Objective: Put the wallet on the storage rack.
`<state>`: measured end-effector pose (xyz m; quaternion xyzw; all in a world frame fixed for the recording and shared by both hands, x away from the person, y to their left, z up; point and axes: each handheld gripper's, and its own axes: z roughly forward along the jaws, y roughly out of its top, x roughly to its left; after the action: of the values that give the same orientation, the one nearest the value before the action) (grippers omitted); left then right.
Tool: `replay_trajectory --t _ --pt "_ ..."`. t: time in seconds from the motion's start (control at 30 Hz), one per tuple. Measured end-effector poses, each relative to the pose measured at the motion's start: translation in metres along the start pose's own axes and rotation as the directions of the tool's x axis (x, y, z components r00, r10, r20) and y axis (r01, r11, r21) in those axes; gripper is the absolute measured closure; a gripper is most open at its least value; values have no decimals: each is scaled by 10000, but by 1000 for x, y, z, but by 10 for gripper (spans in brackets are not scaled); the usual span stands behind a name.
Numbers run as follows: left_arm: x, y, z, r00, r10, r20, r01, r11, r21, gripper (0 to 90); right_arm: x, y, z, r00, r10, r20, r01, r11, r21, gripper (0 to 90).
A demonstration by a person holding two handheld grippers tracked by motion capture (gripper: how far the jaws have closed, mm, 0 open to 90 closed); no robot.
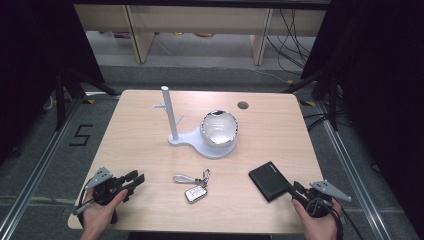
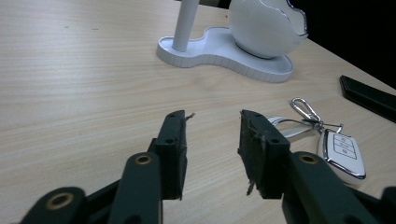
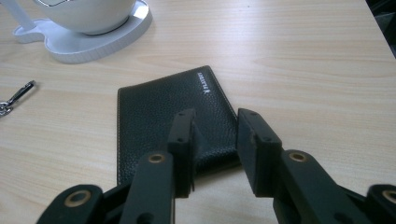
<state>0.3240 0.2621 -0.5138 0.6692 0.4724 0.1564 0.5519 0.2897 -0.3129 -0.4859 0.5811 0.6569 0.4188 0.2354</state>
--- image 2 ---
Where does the black wallet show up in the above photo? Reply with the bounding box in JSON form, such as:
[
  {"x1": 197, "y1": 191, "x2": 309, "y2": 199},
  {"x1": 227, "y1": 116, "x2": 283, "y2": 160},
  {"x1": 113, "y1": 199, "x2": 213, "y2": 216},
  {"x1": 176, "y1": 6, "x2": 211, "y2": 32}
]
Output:
[{"x1": 339, "y1": 75, "x2": 396, "y2": 123}]

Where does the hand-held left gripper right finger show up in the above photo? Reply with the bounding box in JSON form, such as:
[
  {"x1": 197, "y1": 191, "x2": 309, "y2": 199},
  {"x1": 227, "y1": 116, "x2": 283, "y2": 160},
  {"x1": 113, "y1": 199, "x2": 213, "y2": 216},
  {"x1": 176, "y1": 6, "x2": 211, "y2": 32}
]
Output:
[{"x1": 237, "y1": 109, "x2": 378, "y2": 224}]

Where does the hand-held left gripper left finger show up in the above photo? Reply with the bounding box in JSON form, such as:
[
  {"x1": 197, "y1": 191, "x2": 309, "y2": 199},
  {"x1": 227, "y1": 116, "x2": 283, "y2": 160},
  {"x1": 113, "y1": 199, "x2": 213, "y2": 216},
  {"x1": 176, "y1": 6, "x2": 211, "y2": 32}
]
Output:
[{"x1": 108, "y1": 109, "x2": 189, "y2": 224}]

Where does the white car key with keyring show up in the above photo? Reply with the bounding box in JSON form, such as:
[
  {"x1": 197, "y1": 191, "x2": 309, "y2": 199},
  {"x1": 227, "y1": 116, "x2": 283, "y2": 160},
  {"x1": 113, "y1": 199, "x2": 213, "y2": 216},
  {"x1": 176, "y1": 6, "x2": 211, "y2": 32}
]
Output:
[{"x1": 266, "y1": 97, "x2": 367, "y2": 187}]

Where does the white stand with bowl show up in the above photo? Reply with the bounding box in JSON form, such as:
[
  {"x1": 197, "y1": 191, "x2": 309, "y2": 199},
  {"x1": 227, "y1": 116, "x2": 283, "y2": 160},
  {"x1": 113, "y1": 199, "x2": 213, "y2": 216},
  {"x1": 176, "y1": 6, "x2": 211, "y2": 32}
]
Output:
[{"x1": 155, "y1": 0, "x2": 309, "y2": 84}]

